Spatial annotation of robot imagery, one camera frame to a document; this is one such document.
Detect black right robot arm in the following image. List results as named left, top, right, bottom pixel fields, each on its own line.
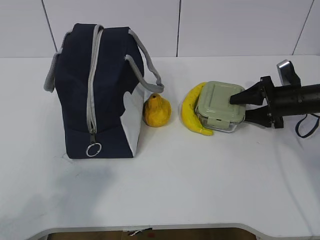
left=229, top=76, right=320, bottom=129

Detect navy blue lunch bag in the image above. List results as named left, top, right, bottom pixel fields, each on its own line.
left=43, top=23, right=164, bottom=159

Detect yellow pear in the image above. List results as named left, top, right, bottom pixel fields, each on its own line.
left=143, top=93, right=172, bottom=128

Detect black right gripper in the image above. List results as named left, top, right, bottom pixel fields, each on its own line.
left=229, top=76, right=284, bottom=129

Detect yellow banana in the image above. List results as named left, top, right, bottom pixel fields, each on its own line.
left=180, top=82, right=214, bottom=136

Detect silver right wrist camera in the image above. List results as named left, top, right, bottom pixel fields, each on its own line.
left=276, top=59, right=301, bottom=87

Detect glass container green lid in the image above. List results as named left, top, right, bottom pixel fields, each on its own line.
left=195, top=81, right=246, bottom=133

